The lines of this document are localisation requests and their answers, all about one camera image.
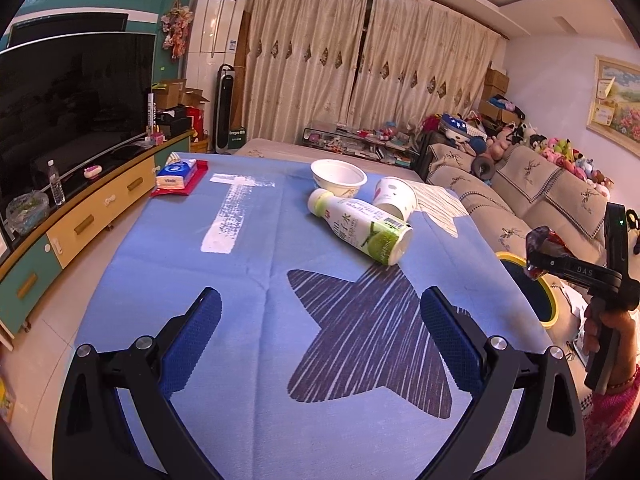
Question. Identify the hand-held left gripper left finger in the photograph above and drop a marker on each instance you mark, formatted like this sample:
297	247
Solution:
195	340

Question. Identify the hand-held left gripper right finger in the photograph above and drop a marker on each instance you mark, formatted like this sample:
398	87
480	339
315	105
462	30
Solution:
447	340

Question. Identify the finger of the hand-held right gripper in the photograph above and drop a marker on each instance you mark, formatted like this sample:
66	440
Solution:
542	262

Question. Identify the red foil wrapper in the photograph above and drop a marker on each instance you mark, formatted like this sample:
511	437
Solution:
550	242

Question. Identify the yellow rimmed trash bin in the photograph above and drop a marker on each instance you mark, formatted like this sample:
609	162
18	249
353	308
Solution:
530	295

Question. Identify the person's right forearm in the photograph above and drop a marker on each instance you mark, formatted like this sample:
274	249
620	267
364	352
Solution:
612	425

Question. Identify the person's right hand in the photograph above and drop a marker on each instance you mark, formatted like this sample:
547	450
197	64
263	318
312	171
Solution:
625	345

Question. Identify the white plastic bag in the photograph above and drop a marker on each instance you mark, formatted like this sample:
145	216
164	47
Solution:
572	310

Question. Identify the beige sofa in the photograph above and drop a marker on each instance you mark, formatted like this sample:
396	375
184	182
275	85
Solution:
530	185

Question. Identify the blue star blanket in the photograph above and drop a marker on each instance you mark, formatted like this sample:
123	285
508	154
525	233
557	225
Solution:
250	270

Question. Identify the row of plush toys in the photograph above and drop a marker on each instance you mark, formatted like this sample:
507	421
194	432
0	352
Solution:
560	152

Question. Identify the green label drink bottle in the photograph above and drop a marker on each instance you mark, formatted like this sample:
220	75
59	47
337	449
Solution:
365	227

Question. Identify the white paper cup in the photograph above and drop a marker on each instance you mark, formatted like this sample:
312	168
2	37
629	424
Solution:
395	197

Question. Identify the teal television stand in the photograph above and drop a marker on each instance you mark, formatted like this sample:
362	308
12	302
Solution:
100	205

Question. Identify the blue tissue pack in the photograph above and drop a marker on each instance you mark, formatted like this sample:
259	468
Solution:
175	172

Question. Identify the brown cardboard box stack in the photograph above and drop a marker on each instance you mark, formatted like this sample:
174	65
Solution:
495	87

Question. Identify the small pink case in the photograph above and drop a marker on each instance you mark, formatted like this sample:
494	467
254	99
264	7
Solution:
93	172

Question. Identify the clear water bottle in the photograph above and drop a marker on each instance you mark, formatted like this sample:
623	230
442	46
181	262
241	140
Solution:
56	185

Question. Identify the low glass shelf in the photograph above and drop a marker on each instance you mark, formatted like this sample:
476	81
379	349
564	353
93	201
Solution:
360	142

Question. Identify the black box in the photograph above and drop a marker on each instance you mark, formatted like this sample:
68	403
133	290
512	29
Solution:
175	122

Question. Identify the red gift box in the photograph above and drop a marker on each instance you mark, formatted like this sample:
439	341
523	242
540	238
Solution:
196	120

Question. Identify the black tower fan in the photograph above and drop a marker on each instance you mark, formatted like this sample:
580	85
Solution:
225	105

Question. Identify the open cardboard boxes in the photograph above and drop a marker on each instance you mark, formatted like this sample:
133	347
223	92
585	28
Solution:
175	92

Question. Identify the black flat television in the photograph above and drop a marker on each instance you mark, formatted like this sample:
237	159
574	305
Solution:
75	105

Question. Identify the beige curtain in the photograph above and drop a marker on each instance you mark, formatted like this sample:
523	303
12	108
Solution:
350	60

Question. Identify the white standing air conditioner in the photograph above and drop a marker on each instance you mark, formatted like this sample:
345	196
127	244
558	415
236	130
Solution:
215	35

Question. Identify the hanging flower decoration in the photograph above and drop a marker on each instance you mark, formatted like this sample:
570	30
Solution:
177	30

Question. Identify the framed wall picture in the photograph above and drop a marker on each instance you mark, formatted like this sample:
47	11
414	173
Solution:
617	100

